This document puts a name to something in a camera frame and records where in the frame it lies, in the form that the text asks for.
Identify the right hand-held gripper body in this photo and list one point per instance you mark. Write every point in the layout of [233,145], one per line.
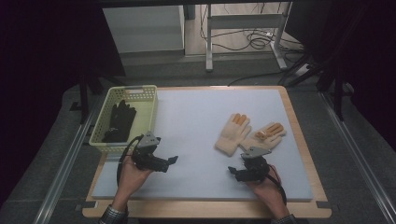
[255,168]

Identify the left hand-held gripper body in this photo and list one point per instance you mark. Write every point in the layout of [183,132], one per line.
[146,154]

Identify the pale yellow plastic basket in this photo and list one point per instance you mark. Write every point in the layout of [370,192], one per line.
[146,112]

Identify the black glove with grey mark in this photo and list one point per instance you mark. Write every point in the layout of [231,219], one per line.
[124,118]

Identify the person's right hand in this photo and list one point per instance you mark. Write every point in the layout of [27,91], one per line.
[269,193]

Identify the person's left hand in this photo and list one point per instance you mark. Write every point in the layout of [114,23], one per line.
[132,183]

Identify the cream knit glove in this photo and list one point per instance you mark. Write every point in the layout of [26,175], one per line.
[267,135]
[233,134]

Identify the white foam mat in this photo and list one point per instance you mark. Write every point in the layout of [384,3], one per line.
[193,130]

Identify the black metal stand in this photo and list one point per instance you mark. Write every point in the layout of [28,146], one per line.
[83,99]

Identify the white power strip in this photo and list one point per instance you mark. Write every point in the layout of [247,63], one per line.
[302,70]

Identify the black tripod stand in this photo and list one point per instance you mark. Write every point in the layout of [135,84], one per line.
[337,93]

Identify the white cabinet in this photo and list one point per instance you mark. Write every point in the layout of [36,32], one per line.
[143,28]

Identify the dark curtain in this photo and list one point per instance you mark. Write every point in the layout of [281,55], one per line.
[370,46]
[37,62]

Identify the metal floor rail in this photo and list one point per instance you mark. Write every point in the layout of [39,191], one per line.
[358,155]
[62,174]

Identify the white metal desk frame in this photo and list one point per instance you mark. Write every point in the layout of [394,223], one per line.
[209,40]

